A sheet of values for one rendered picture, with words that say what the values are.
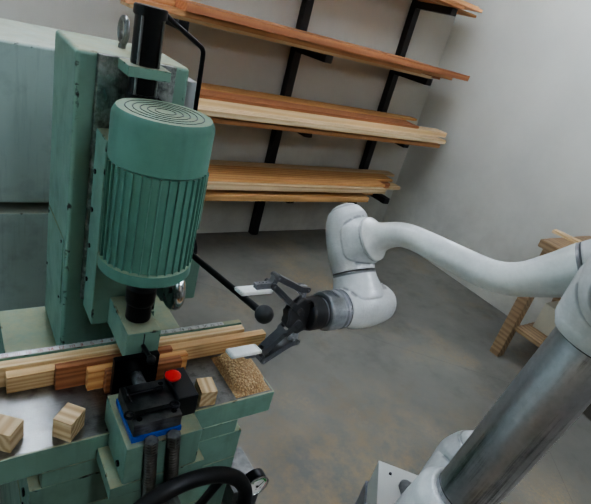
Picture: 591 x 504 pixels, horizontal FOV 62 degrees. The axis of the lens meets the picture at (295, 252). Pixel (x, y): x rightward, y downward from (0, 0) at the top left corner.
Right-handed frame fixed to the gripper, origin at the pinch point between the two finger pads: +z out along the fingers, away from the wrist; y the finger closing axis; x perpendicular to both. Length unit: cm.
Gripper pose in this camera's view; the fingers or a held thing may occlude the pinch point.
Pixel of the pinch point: (238, 322)
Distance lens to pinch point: 97.4
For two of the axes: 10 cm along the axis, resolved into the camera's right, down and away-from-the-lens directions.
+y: 1.8, -9.3, -3.2
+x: 5.5, 3.6, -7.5
